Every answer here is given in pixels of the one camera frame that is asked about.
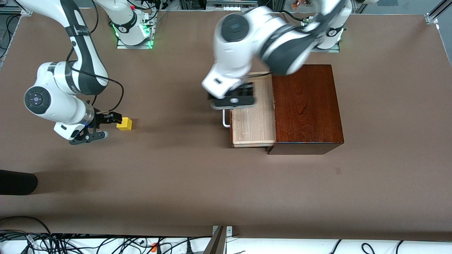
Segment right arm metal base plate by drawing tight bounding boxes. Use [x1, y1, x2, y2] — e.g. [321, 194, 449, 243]
[117, 14, 154, 50]

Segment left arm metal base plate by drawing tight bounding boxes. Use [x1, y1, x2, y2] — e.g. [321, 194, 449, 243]
[311, 39, 340, 53]

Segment dark brown wooden cabinet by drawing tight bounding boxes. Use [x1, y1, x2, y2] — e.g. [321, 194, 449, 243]
[267, 64, 345, 155]

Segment black looping cable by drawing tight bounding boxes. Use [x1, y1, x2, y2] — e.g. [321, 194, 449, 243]
[0, 216, 53, 236]

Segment dark aluminium beam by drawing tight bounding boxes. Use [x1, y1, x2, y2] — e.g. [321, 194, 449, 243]
[203, 226, 227, 254]

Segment brown table cover sheet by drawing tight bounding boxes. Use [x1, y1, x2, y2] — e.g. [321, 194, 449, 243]
[0, 7, 452, 241]

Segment wooden drawer with white handle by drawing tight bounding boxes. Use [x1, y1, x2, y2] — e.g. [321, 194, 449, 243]
[222, 72, 277, 148]

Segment black rounded object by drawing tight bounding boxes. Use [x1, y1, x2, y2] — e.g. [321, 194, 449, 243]
[0, 169, 38, 195]

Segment tangled black cables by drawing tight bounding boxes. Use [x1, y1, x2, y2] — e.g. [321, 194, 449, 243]
[0, 231, 212, 254]

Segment aluminium frame post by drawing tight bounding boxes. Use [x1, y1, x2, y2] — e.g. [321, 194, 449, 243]
[0, 5, 34, 16]
[426, 0, 452, 24]

